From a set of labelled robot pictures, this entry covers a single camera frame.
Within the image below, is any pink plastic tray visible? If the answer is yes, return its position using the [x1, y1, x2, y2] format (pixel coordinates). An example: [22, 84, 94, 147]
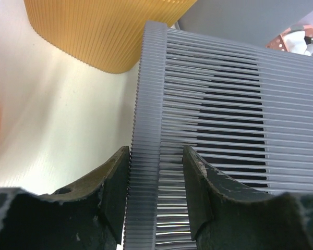
[266, 24, 313, 52]

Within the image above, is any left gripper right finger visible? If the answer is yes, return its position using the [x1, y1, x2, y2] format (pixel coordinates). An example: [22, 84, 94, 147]
[182, 146, 313, 249]

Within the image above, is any grey slatted basket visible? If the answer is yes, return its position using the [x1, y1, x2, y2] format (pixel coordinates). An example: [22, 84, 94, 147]
[124, 21, 313, 249]

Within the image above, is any white cloth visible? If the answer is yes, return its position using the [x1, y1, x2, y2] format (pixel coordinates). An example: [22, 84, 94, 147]
[283, 31, 313, 57]

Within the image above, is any yellow slatted basket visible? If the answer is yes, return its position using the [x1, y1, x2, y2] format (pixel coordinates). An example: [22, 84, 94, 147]
[24, 0, 195, 73]

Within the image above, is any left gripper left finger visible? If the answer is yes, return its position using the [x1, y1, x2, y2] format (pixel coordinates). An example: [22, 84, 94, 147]
[0, 146, 129, 249]

